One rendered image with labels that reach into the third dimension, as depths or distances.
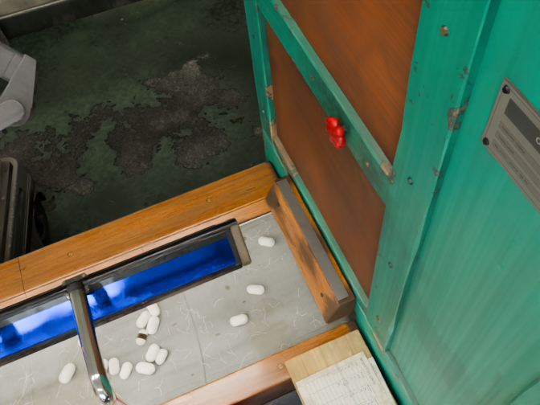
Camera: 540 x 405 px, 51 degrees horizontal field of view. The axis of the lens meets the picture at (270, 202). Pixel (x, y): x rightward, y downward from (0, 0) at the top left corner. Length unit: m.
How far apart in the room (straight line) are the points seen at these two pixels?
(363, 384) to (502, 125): 0.70
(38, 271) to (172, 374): 0.37
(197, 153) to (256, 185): 1.08
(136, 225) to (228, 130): 1.17
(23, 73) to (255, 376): 0.68
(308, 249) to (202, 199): 0.30
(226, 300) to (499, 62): 0.85
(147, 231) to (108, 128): 1.31
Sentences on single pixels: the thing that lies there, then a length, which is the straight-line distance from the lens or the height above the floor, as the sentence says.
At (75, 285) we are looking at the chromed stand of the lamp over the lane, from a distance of 0.82.
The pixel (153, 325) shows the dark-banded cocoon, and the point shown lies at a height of 0.76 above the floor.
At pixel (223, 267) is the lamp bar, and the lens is 0.84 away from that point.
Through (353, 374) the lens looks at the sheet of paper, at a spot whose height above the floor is 0.78.
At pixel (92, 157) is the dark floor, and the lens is 2.45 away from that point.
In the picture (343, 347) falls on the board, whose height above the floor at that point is 0.78.
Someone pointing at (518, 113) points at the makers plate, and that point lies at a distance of 0.43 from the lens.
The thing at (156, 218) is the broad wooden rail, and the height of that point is 0.76.
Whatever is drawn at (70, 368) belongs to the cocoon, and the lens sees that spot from 1.19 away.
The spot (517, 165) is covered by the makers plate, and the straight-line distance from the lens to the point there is 0.45.
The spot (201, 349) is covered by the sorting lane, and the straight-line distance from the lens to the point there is 1.14.
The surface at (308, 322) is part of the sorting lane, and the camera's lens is 1.14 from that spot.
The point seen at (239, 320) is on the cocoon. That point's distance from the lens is 1.13.
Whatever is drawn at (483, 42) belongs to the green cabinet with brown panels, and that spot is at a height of 1.53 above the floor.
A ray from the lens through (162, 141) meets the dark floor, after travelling 2.40.
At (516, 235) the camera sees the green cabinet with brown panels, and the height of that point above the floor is 1.40.
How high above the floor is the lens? 1.81
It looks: 58 degrees down
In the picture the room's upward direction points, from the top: 8 degrees counter-clockwise
